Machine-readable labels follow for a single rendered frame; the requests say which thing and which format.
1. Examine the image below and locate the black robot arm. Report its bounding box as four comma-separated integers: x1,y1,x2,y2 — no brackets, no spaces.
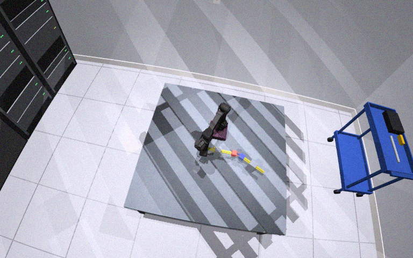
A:
194,102,231,152

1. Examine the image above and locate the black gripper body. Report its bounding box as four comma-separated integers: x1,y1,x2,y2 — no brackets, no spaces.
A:
199,143,209,157

